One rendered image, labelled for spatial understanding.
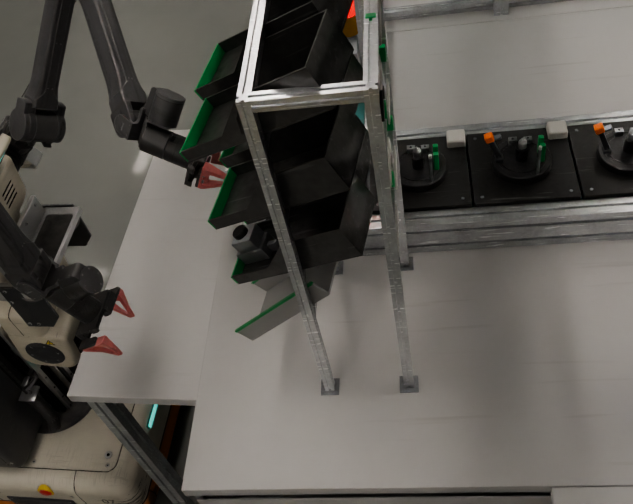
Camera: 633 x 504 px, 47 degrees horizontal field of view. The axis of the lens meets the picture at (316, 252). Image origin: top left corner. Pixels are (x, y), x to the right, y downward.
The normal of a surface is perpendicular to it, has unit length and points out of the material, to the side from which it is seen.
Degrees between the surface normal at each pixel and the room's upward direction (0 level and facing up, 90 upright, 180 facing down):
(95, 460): 0
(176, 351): 0
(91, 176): 0
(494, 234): 90
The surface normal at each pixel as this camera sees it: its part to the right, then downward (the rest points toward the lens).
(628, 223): -0.05, 0.78
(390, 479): -0.16, -0.62
